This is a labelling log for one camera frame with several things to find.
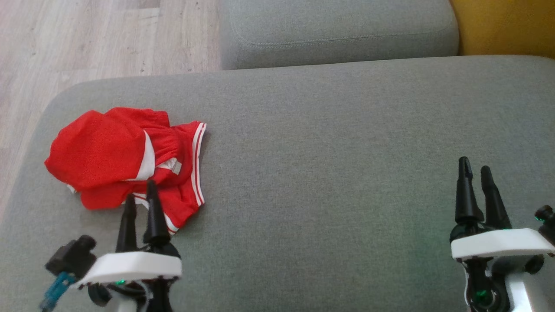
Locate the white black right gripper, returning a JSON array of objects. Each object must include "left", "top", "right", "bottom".
[{"left": 450, "top": 156, "right": 555, "bottom": 261}]

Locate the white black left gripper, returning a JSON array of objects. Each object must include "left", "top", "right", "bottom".
[{"left": 77, "top": 179, "right": 183, "bottom": 289}]

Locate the red white basketball jersey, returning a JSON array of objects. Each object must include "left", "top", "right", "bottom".
[{"left": 67, "top": 107, "right": 207, "bottom": 235}]

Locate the large grey sofa chaise cushion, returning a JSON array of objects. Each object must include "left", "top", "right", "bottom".
[{"left": 0, "top": 55, "right": 555, "bottom": 312}]

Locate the yellow sofa backrest cushion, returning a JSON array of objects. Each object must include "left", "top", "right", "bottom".
[{"left": 449, "top": 0, "right": 555, "bottom": 59}]

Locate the grey sofa seat cushion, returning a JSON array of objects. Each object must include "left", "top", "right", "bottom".
[{"left": 220, "top": 0, "right": 460, "bottom": 71}]

